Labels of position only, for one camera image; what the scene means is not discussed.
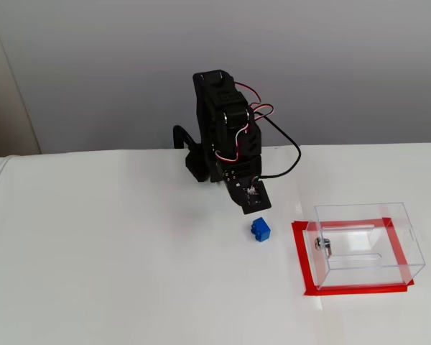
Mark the red white wrist servo wire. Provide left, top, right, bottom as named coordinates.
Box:
left=215, top=81, right=276, bottom=165

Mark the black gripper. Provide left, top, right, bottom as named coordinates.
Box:
left=215, top=155, right=264, bottom=213

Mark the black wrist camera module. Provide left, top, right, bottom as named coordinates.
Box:
left=236, top=179, right=273, bottom=216

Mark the silver cam lock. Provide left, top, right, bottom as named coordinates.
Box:
left=314, top=236, right=334, bottom=258

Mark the red tape frame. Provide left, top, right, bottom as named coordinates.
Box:
left=291, top=217, right=416, bottom=297

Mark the black table clamp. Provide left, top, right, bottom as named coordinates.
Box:
left=172, top=124, right=199, bottom=150

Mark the transparent acrylic box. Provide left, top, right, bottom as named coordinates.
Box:
left=305, top=202, right=427, bottom=291

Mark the blue lego brick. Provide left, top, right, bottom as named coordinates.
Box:
left=249, top=216, right=273, bottom=243

